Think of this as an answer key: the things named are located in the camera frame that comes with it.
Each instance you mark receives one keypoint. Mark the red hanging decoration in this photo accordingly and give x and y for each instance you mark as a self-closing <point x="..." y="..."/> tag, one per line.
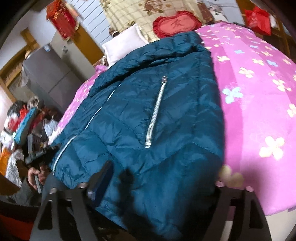
<point x="62" y="19"/>

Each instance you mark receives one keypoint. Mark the patterned blanket pile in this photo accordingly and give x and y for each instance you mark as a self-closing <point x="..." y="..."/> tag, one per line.
<point x="16" y="170"/>

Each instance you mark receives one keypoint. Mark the white rectangular pillow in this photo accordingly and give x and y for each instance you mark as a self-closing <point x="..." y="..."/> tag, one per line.
<point x="124" y="43"/>

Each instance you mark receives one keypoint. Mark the teal quilted down jacket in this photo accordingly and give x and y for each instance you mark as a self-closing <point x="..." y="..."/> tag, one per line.
<point x="156" y="114"/>

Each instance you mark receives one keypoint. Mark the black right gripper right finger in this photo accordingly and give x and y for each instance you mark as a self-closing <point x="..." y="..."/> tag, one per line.
<point x="249" y="221"/>

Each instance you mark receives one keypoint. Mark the pink floral bed cover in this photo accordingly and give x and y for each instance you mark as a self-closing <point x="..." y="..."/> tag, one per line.
<point x="256" y="85"/>

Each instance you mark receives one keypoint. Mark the grey wardrobe cabinet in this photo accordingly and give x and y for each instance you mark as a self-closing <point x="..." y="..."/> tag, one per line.
<point x="56" y="71"/>

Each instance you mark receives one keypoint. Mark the person's left hand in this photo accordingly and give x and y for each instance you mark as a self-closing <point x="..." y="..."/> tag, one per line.
<point x="41" y="173"/>

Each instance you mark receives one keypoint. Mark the beige floral large pillow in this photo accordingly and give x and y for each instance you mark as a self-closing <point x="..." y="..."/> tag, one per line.
<point x="122" y="14"/>

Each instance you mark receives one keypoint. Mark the blue flat box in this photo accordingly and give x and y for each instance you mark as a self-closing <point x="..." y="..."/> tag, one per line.
<point x="23" y="129"/>

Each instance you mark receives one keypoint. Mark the red heart-shaped cushion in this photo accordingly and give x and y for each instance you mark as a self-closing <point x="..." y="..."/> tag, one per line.
<point x="182" y="21"/>

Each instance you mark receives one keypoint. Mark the red plastic bag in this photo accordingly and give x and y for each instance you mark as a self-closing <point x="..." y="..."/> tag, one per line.
<point x="258" y="20"/>

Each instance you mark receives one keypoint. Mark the white slatted headboard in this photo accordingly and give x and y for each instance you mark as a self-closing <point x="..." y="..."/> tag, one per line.
<point x="93" y="19"/>

